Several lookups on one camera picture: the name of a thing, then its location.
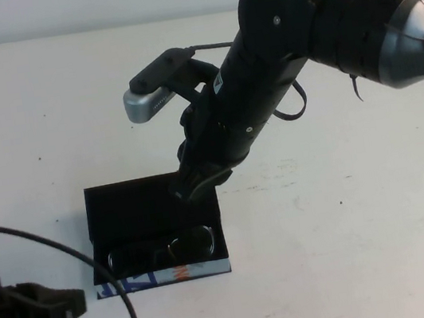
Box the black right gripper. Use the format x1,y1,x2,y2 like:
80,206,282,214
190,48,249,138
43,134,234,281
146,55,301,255
151,57,313,206

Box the black printed glasses case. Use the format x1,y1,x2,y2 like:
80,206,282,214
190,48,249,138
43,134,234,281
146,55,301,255
77,164,234,302

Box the black framed glasses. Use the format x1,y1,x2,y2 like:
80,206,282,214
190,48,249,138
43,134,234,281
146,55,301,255
104,226,217,273

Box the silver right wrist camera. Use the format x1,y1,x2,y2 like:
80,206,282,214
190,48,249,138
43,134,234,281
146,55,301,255
120,82,181,126

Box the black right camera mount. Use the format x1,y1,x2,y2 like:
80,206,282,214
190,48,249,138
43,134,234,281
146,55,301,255
124,41,223,114

